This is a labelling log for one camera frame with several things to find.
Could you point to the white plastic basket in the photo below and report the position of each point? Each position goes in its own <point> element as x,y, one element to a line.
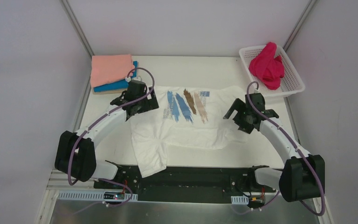
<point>290,84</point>

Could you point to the white cable duct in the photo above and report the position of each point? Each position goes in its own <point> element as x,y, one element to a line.
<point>107,196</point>
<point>239,200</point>

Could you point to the aluminium frame rail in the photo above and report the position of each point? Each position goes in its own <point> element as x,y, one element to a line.
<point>61,182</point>

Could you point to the blue folded t shirt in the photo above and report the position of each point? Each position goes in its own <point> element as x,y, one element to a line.
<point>119,85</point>

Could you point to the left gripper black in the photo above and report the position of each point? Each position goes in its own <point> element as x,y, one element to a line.
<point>149,101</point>

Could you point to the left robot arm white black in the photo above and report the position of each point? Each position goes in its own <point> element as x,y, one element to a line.
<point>76,153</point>

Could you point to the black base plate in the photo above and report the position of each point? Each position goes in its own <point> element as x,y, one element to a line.
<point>197,185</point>

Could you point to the left white cable duct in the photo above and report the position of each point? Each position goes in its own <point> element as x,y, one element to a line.
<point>107,196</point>

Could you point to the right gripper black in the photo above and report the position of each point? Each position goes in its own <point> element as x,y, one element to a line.
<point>239,112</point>

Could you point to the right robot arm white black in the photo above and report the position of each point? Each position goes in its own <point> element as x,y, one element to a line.
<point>303,174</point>

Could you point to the pink folded t shirt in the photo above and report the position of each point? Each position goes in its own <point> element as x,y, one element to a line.
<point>109,69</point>

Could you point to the magenta crumpled t shirt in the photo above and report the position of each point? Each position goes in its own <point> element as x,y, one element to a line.
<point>267,67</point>

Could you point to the white printed t shirt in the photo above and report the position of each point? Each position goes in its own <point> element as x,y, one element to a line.
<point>186,117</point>

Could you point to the right white cable duct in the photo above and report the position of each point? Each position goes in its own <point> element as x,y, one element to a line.
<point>239,200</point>

